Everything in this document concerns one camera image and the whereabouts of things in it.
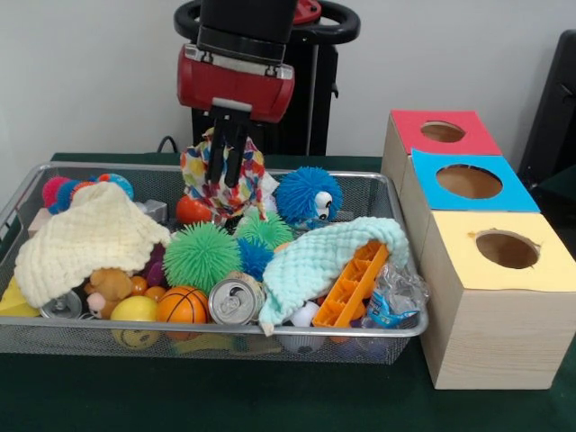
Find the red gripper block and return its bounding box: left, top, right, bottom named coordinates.
left=176, top=43, right=296, bottom=188

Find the white colourful spotted cloth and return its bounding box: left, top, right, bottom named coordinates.
left=180, top=128, right=269, bottom=226

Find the mint green waffle cloth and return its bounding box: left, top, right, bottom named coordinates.
left=259, top=217, right=410, bottom=336

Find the clear mesh bin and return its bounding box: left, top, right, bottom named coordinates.
left=0, top=162, right=429, bottom=365

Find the wooden three-hole box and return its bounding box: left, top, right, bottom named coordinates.
left=381, top=110, right=576, bottom=391

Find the large blue spiky ball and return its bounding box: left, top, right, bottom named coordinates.
left=274, top=166, right=344, bottom=226

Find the green spiky ball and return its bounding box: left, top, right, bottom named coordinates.
left=163, top=220, right=245, bottom=297

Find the silver drink can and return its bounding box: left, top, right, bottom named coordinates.
left=209, top=273, right=267, bottom=326

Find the small orange basketball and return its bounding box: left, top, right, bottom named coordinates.
left=155, top=285, right=213, bottom=325

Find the cream waffle cloth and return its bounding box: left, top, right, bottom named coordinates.
left=13, top=181, right=172, bottom=309

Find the small brown teddy bear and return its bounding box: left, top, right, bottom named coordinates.
left=85, top=266, right=136, bottom=319

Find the yellow ball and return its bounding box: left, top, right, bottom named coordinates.
left=110, top=295, right=160, bottom=324

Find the orange plastic gear toy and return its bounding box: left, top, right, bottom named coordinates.
left=312, top=240, right=391, bottom=329

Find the clear plastic packet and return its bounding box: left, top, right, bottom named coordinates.
left=364, top=261, right=431, bottom=328

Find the black panel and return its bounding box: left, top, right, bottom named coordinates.
left=517, top=30, right=576, bottom=221

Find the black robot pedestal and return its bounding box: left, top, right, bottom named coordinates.
left=174, top=0, right=362, bottom=156

